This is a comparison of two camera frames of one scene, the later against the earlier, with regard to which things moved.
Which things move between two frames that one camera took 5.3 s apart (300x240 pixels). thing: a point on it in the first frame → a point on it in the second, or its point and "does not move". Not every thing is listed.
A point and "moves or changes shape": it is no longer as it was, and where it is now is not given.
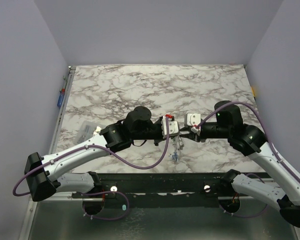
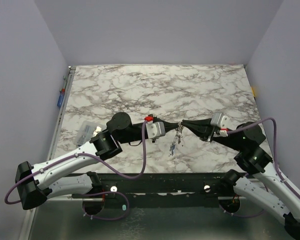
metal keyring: [181, 143] moves or changes shape
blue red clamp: [62, 94] does not move
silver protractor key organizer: [175, 156] → [177, 138]
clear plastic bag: [86, 131] does not move
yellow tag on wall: [253, 91] does not move
